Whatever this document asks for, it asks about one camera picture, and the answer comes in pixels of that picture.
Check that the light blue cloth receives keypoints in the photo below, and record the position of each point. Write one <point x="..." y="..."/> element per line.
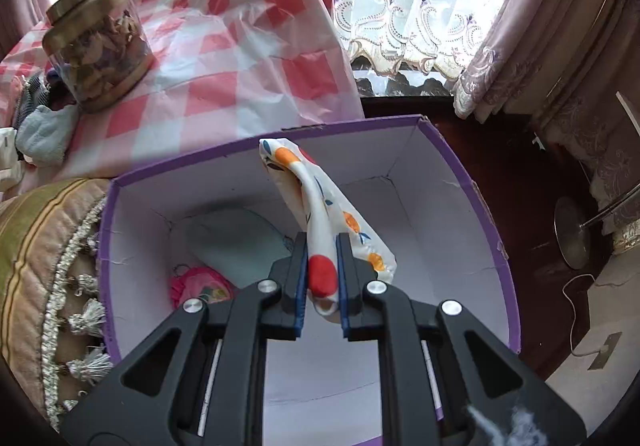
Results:
<point x="47" y="131"/>

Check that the metal floor lamp stand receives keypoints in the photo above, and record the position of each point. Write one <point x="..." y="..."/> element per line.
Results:
<point x="570" y="231"/>

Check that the purple cardboard box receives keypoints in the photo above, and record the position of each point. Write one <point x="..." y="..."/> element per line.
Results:
<point x="425" y="186"/>

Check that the black white houndstooth cloth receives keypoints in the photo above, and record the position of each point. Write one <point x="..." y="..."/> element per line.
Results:
<point x="32" y="96"/>

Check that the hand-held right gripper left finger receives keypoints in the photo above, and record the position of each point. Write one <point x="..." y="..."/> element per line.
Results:
<point x="300" y="286"/>

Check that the pink patterned cloth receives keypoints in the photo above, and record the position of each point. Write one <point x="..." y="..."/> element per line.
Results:
<point x="200" y="286"/>

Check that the white embroidered lace curtain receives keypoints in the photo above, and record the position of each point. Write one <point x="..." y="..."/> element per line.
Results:
<point x="415" y="26"/>

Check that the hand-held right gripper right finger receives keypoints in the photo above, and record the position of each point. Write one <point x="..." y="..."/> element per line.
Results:
<point x="343" y="286"/>

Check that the plain white cloth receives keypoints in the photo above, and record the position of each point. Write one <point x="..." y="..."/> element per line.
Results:
<point x="7" y="166"/>

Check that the white fruit print cloth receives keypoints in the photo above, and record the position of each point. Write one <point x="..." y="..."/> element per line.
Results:
<point x="325" y="206"/>

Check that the red checked tablecloth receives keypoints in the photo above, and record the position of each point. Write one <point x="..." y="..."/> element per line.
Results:
<point x="240" y="51"/>

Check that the light teal cloth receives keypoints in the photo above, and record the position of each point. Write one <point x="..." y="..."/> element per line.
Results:
<point x="235" y="246"/>

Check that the metal floor socket plate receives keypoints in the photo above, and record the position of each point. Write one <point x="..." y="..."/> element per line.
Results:
<point x="606" y="350"/>

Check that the glass jar with gold lid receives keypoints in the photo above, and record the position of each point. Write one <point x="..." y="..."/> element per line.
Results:
<point x="100" y="56"/>

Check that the white fluffy fibre tuft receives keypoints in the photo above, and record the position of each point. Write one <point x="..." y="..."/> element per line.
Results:
<point x="520" y="426"/>

